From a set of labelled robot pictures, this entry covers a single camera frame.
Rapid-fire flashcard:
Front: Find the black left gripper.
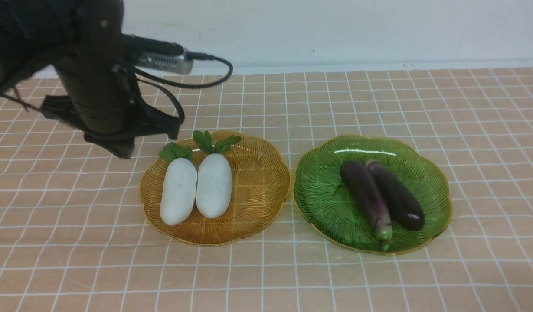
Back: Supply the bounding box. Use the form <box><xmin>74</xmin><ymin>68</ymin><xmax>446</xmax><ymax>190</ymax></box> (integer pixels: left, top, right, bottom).
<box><xmin>40</xmin><ymin>74</ymin><xmax>185</xmax><ymax>159</ymax></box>

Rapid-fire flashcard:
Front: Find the white radish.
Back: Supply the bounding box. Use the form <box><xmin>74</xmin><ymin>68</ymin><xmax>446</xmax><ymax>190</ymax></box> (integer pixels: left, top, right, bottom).
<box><xmin>193</xmin><ymin>130</ymin><xmax>241</xmax><ymax>219</ymax></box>
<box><xmin>158</xmin><ymin>142</ymin><xmax>197</xmax><ymax>226</ymax></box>

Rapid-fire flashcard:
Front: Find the purple eggplant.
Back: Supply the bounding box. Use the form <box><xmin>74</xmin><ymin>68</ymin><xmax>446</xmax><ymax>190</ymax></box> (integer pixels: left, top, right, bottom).
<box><xmin>365</xmin><ymin>159</ymin><xmax>425</xmax><ymax>231</ymax></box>
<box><xmin>340</xmin><ymin>160</ymin><xmax>393</xmax><ymax>251</ymax></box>

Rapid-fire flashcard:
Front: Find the orange checkered tablecloth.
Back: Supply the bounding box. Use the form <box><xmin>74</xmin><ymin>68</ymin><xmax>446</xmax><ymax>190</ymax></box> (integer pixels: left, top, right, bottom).
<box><xmin>0</xmin><ymin>68</ymin><xmax>533</xmax><ymax>312</ymax></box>

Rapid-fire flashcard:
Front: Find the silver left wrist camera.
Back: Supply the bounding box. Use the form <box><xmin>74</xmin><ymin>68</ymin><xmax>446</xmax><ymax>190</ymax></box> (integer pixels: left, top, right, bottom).
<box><xmin>135</xmin><ymin>52</ymin><xmax>193</xmax><ymax>75</ymax></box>

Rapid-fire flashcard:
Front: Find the green plastic plate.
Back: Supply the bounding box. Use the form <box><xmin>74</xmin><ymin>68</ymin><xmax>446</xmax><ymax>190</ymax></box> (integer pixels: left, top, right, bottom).
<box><xmin>292</xmin><ymin>135</ymin><xmax>454</xmax><ymax>255</ymax></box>

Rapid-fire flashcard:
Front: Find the black camera cable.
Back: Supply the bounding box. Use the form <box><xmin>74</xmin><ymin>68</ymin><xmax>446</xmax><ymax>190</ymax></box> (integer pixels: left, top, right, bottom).
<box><xmin>114</xmin><ymin>35</ymin><xmax>234</xmax><ymax>130</ymax></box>

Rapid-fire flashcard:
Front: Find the amber plastic plate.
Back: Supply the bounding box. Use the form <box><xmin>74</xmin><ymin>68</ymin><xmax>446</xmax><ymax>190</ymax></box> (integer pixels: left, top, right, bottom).
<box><xmin>139</xmin><ymin>130</ymin><xmax>291</xmax><ymax>246</ymax></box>

